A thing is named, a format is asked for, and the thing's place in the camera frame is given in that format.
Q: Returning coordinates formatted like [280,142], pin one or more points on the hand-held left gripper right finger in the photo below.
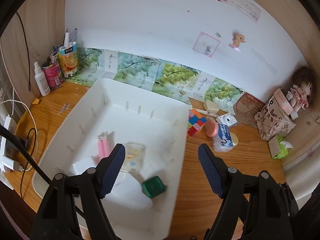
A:
[210,172]

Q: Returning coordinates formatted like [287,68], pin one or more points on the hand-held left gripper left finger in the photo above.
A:
[113,170]

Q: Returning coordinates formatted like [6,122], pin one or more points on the pink hair curler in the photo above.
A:
[103,147]

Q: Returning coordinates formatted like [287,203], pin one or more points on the clear box with stickers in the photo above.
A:
[135,157]

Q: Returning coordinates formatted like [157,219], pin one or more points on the white power adapter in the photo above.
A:
[83,166]

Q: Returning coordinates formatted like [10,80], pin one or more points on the blue and white box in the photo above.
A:
[222,137]

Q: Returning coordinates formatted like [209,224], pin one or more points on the green cube charger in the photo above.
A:
[153,187]

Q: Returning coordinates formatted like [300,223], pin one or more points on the white plastic storage tray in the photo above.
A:
[140,127]

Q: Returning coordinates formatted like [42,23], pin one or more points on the colourful puzzle cube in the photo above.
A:
[196,123]

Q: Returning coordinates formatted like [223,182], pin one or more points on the beige soap bar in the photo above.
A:
[210,106]

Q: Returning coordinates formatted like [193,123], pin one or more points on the green tissue pack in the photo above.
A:
[278,147]

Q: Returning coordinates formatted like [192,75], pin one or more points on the brown cardboard box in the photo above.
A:
[246,107]

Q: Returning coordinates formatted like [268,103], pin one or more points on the beige patterned bag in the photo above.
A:
[270,122]

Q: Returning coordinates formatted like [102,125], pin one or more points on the grape print paper sheet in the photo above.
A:
[217,92]
[172,73]
[90,57]
[132,63]

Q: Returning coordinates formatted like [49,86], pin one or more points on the white usb charger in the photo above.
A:
[10,166]

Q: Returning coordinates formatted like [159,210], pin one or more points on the small white bear figurine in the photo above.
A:
[289,95]

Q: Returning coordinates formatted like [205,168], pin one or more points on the pink can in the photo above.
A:
[53,75]

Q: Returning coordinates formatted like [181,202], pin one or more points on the white spray bottle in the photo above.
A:
[42,82]

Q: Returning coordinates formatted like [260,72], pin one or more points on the white power strip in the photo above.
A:
[8,125]

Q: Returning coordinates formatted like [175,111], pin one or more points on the orange juice carton holder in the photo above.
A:
[68,60]

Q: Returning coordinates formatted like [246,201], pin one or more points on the brown-haired rag doll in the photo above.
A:
[301,90]

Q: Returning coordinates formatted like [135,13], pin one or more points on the white pen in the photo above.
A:
[67,38]

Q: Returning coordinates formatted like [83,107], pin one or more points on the taped paper note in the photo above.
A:
[243,5]

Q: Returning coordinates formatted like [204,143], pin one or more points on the pink framed wall sticker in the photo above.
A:
[207,45]

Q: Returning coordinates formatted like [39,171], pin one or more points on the yellow cartoon wall sticker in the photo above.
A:
[238,40]

